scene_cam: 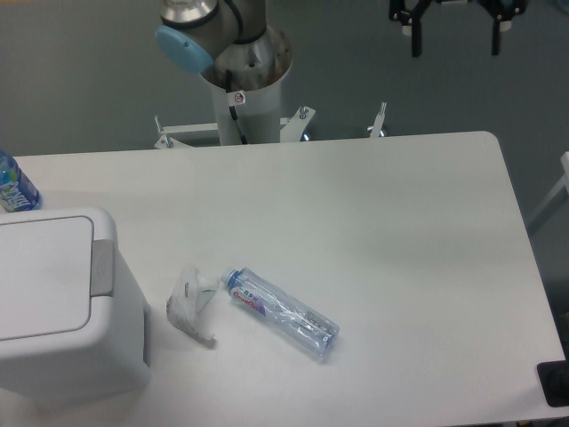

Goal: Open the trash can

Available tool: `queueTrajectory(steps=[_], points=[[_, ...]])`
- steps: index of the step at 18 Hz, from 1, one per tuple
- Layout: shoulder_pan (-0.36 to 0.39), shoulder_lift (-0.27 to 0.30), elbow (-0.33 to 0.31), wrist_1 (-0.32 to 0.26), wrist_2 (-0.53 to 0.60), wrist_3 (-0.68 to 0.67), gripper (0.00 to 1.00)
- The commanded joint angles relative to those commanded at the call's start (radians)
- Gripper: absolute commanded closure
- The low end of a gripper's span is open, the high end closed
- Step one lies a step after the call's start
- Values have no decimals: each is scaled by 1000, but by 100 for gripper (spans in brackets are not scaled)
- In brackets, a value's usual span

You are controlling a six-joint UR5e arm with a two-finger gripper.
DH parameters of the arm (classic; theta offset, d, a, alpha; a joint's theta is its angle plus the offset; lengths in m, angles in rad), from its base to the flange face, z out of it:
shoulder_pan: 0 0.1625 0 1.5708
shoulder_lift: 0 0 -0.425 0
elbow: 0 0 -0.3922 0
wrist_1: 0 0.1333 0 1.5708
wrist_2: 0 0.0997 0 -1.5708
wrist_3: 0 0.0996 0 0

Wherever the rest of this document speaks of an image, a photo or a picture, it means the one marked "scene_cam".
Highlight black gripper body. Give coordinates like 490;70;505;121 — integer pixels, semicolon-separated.
426;0;493;11

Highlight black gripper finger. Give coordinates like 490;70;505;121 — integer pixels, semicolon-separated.
389;0;432;58
477;0;519;56

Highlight white plastic trash can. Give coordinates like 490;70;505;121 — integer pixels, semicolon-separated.
1;207;151;400

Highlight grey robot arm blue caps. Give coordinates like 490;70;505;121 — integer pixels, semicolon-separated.
156;1;529;92

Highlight empty clear plastic water bottle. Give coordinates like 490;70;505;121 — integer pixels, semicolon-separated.
220;268;340;358

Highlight crumpled clear plastic wrapper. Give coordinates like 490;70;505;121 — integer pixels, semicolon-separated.
165;263;220;347

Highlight black clamp at table corner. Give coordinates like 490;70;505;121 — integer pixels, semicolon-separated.
537;360;568;407

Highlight blue label water bottle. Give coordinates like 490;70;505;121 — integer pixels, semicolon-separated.
1;150;42;213

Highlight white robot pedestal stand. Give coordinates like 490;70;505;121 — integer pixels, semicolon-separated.
153;26;389;150

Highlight white frame at right edge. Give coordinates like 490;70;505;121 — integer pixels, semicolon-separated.
526;151;568;237

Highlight black cable on pedestal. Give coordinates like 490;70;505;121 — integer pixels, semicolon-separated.
224;68;249;146

